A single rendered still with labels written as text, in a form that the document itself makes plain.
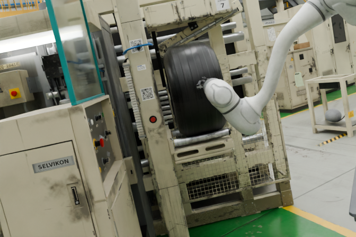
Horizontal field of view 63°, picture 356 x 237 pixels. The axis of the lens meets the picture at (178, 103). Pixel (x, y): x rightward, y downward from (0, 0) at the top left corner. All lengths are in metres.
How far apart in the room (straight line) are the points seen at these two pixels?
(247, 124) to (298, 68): 5.36
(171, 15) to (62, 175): 1.30
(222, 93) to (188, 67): 0.50
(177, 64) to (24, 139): 0.85
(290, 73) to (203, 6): 4.47
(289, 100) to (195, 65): 4.88
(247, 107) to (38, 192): 0.86
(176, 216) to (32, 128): 1.13
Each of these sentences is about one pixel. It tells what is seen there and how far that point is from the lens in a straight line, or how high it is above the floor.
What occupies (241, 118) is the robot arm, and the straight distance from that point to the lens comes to 1.22.
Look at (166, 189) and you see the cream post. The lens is 1.89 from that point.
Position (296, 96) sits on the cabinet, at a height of 0.32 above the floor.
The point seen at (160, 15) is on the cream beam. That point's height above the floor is 1.70.
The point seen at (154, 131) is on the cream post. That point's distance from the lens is 1.79.
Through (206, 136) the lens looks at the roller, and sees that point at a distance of 1.74.
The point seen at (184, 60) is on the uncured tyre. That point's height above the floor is 1.36.
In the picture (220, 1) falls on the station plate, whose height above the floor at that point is 1.72.
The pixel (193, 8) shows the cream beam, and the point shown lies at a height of 1.71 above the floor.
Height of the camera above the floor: 1.31
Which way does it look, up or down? 6 degrees down
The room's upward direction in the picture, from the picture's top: 12 degrees counter-clockwise
